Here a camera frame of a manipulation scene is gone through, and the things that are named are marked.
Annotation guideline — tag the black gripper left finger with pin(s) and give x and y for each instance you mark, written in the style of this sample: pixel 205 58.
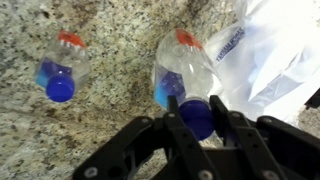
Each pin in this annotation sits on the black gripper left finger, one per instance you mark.
pixel 180 150

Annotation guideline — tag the Fiji water bottle blue cap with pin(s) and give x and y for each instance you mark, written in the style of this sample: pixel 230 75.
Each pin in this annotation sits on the Fiji water bottle blue cap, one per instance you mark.
pixel 60 88
pixel 186 73

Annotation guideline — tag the translucent white plastic bag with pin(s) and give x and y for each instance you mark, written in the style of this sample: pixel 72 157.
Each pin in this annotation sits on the translucent white plastic bag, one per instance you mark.
pixel 276 60

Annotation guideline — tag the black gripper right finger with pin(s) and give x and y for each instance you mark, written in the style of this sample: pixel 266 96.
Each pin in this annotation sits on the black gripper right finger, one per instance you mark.
pixel 266 150

